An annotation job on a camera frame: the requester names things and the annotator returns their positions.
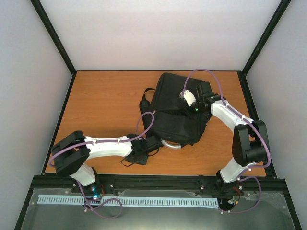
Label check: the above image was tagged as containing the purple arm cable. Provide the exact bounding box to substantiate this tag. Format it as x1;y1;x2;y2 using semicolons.
179;69;272;214
47;110;156;219

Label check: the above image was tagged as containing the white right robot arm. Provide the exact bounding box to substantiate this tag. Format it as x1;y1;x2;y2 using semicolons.
180;82;271;194

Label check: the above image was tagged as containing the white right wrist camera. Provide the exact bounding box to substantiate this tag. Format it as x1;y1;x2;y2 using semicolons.
179;90;196;107

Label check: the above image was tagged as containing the black student backpack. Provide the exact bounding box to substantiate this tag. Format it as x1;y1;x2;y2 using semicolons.
139;72;212;146

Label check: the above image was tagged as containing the left black frame post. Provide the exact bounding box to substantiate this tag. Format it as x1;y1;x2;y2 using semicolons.
30;0;77;75

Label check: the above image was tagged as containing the black frame post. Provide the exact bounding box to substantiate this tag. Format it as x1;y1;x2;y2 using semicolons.
241;0;292;75
30;0;77;75

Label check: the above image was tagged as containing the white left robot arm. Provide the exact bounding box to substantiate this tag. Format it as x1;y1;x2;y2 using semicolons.
48;131;162;193

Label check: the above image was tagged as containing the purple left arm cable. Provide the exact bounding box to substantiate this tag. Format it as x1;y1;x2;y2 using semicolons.
47;110;156;219

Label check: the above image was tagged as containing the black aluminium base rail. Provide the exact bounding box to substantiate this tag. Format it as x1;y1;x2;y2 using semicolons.
31;173;286;199

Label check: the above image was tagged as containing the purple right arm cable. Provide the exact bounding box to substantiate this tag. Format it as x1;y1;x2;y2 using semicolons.
179;69;272;214

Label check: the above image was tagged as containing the right black frame post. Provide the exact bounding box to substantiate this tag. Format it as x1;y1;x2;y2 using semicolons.
241;0;292;75

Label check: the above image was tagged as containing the light blue cable duct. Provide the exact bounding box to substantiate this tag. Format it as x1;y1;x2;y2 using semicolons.
37;195;219;209

